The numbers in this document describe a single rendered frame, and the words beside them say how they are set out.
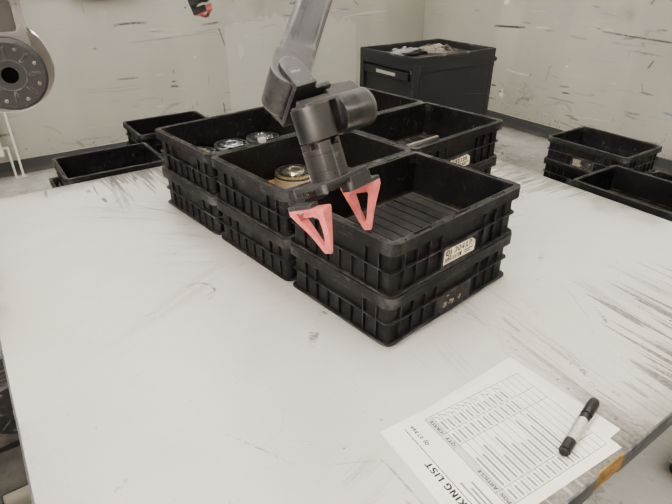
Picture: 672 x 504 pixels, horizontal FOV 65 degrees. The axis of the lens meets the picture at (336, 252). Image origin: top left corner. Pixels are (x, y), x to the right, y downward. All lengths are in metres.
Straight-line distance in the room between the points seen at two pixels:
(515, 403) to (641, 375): 0.25
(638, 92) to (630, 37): 0.38
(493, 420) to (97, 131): 3.83
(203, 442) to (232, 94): 3.96
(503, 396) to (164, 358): 0.61
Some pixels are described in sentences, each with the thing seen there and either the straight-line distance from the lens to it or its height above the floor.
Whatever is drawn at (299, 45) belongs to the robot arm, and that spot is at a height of 1.23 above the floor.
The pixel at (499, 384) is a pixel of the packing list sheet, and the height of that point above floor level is 0.70.
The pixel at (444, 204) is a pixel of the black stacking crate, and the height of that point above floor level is 0.83.
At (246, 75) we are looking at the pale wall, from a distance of 4.66.
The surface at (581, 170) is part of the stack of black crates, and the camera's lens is 2.68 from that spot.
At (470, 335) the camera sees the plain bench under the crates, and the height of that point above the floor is 0.70.
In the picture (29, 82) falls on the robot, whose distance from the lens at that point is 1.31.
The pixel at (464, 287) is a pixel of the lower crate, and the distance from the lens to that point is 1.13.
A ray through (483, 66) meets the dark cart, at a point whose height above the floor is 0.81.
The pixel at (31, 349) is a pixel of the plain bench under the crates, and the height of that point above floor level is 0.70.
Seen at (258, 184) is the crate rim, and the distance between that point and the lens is 1.14.
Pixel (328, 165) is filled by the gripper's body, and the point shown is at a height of 1.09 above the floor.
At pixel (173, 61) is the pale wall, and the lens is 4.42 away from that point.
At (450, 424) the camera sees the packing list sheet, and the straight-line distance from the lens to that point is 0.89.
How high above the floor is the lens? 1.35
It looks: 30 degrees down
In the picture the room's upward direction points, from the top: straight up
